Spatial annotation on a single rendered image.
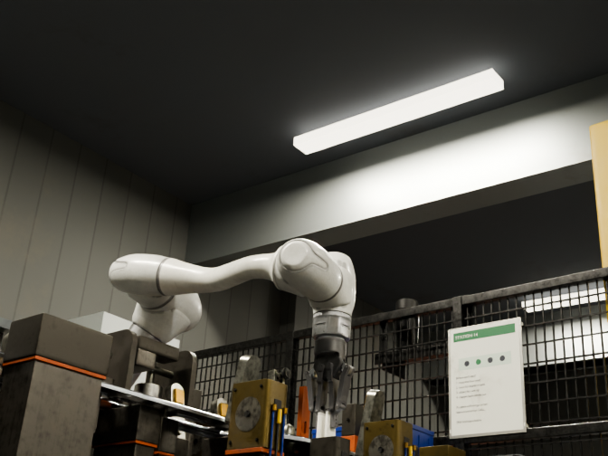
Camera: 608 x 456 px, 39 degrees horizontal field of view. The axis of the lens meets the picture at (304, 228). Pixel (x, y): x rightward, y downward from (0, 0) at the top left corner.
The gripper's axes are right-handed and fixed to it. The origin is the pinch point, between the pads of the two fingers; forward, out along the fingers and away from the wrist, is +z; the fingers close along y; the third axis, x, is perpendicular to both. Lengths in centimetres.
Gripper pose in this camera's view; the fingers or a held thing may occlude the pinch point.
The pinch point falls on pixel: (326, 429)
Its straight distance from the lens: 193.7
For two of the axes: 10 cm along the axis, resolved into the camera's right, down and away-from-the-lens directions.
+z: -0.6, 9.1, -4.2
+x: 6.4, 3.6, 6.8
